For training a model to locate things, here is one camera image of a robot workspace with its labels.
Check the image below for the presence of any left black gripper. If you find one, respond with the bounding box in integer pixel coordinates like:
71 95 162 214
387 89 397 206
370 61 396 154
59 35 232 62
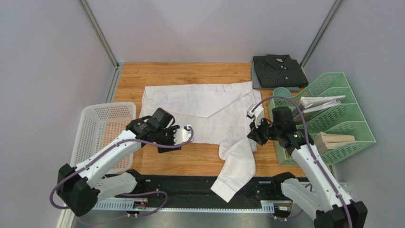
155 124 182 154

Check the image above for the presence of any white long sleeve shirt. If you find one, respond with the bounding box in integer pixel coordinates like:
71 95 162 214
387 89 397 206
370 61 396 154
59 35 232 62
140 81 261 202

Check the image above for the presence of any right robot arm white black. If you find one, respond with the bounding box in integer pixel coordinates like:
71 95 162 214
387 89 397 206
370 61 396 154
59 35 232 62
247 105 368 228

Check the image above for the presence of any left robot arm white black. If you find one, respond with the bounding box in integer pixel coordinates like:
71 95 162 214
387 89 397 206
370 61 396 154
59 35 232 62
49 108 194 217

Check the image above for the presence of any stack of white papers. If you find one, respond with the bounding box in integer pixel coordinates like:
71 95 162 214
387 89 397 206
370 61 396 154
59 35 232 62
298 95 346 121

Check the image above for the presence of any brown paper stack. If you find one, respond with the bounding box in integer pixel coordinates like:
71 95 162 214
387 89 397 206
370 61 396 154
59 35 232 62
314 132 356 154

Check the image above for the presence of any folded grey shirt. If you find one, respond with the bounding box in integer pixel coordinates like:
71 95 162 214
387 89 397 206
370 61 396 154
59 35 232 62
251 60 300 92

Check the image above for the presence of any green cup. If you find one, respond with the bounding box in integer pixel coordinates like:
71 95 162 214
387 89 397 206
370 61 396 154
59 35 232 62
273 87 291 98

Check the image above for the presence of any white plastic basket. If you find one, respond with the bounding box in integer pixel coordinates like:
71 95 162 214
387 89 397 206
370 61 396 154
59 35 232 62
70 102 136 167

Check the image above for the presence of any folded dark striped shirt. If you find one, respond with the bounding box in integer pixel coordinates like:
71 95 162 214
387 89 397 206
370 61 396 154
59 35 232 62
252 54 309 88

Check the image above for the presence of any green file organizer rack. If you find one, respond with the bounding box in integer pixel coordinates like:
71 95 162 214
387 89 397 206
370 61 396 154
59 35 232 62
268 72 376 166

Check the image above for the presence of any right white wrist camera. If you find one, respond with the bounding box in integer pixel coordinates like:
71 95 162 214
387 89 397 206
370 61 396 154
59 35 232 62
247 104 264 128

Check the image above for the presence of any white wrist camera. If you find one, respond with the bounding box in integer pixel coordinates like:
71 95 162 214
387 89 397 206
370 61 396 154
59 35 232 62
174 124 194 146
247 104 264 128

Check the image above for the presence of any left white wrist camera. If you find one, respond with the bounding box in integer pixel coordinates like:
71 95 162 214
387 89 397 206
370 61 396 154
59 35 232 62
174 124 194 146

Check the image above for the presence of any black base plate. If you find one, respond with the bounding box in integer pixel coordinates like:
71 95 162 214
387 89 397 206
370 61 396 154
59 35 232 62
132 172 293 209

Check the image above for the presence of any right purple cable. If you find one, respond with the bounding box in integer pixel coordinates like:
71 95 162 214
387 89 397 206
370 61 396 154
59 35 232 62
251 95 354 228

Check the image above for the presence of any purple cable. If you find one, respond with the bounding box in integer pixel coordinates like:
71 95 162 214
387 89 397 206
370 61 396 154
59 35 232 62
251 95 354 228
49 125 195 219

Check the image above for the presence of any white slotted cable duct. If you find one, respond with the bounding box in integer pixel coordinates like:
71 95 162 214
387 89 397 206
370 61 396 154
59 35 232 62
77 199 275 214

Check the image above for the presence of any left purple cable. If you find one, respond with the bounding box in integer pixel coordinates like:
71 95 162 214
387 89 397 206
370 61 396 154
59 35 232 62
49 125 195 219

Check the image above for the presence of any aluminium frame rail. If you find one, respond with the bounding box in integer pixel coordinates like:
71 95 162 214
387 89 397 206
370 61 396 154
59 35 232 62
78 0 119 68

